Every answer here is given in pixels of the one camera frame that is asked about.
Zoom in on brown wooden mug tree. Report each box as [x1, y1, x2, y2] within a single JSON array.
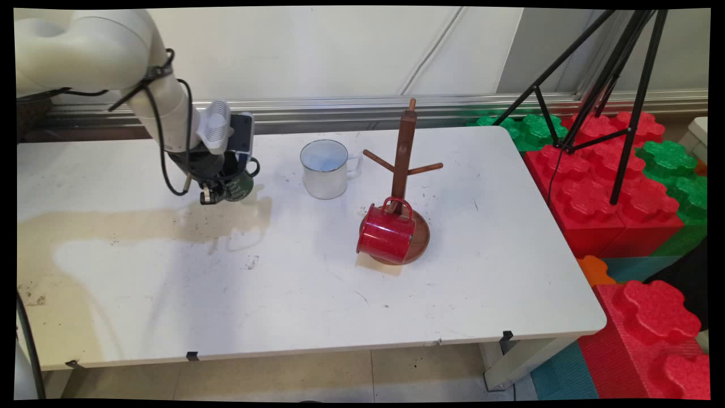
[[360, 99, 444, 266]]

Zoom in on teal foam floor mat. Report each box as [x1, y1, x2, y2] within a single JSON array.
[[531, 340, 599, 400], [603, 256, 683, 284]]

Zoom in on red enamel mug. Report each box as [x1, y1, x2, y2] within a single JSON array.
[[356, 197, 417, 265]]

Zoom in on green foam block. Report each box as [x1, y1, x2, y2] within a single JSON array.
[[467, 113, 569, 152], [634, 141, 709, 257]]

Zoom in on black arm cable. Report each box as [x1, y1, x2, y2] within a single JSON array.
[[17, 48, 196, 197]]

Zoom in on green mug with white lettering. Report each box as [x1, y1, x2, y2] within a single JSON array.
[[224, 169, 256, 203]]

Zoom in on white wall cable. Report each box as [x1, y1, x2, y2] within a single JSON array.
[[399, 7, 472, 96]]

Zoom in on black camera box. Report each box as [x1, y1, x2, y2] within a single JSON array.
[[229, 112, 255, 155]]

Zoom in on white table leg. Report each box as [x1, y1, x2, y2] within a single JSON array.
[[481, 336, 579, 392]]

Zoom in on red foam block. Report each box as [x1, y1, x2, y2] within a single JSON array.
[[524, 144, 628, 258], [564, 110, 666, 149], [578, 280, 711, 400], [600, 170, 686, 258]]

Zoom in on black floor cable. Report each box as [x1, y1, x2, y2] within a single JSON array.
[[17, 292, 47, 400]]

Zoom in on white cabinet corner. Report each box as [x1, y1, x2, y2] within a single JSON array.
[[678, 117, 709, 165]]

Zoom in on white finned camera module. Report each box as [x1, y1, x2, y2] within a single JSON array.
[[197, 101, 232, 155]]

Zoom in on white enamel mug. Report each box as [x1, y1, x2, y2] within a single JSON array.
[[300, 139, 363, 200]]

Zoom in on black tripod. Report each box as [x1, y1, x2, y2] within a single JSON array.
[[492, 8, 670, 206]]

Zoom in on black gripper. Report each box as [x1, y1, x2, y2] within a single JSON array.
[[169, 146, 251, 206]]

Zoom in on orange foam piece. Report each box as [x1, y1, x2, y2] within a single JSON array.
[[578, 255, 617, 287]]

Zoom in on aluminium wall rail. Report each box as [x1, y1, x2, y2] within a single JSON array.
[[45, 90, 709, 135]]

